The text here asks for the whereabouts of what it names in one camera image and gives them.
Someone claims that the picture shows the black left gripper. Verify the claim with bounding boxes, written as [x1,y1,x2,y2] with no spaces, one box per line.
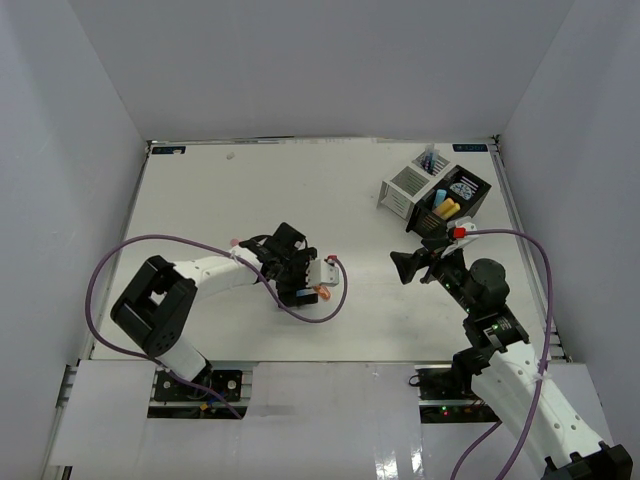
[275,248,318,308]

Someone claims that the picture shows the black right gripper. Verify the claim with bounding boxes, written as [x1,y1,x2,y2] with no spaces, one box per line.
[390,239,478,316]

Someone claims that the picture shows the orange highlighter marker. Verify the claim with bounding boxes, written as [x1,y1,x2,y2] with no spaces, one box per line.
[434,198,455,218]

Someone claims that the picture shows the blue highlighter marker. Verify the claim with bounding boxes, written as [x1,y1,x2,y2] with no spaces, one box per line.
[433,189,447,210]

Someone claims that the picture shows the round blue-white tape tin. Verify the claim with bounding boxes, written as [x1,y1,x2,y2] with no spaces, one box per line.
[449,182,476,201]

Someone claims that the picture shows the yellow highlighter marker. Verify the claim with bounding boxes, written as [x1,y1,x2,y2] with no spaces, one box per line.
[444,203,460,219]

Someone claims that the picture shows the green gel pen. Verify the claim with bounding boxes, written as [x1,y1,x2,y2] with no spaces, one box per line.
[428,146,439,172]

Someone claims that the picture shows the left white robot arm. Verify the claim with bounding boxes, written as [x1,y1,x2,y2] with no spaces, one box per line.
[110,223,318,399]

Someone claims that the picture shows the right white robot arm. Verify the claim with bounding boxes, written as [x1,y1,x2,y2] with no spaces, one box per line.
[390,227,633,479]

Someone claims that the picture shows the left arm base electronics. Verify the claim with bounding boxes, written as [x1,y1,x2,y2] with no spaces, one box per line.
[147,368,251,420]

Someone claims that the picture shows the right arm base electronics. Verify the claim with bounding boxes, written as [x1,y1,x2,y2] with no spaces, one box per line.
[408,367,498,424]

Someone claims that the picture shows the white slotted organizer box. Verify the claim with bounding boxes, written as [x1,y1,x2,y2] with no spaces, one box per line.
[377,144,453,220]

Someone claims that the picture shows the black slotted organizer box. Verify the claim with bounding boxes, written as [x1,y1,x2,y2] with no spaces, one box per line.
[405,165,491,238]

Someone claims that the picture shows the black XDOF label right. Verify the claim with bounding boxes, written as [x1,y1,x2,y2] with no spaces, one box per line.
[452,143,488,153]

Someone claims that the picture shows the black xdof label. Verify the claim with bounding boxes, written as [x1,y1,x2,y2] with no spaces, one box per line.
[452,143,488,153]
[151,146,186,155]

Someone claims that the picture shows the black XDOF label left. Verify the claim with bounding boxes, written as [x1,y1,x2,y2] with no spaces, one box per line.
[151,146,186,155]

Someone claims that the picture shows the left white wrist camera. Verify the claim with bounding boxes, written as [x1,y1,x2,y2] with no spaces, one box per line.
[305,258,340,288]

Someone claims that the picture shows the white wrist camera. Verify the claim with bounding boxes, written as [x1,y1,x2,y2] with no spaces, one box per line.
[305,258,340,288]
[442,216,477,257]

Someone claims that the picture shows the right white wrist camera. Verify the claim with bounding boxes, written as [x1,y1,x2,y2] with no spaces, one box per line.
[442,216,477,257]

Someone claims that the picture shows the aluminium table frame rail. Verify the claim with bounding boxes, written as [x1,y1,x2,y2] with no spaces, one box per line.
[488,134,573,363]

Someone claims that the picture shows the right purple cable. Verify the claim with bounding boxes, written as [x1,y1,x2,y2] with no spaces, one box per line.
[449,228,555,480]

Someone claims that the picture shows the purple cable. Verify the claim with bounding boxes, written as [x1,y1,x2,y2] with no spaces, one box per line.
[84,234,347,419]
[449,228,555,480]

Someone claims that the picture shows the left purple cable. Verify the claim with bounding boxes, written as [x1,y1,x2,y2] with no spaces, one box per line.
[84,234,347,419]

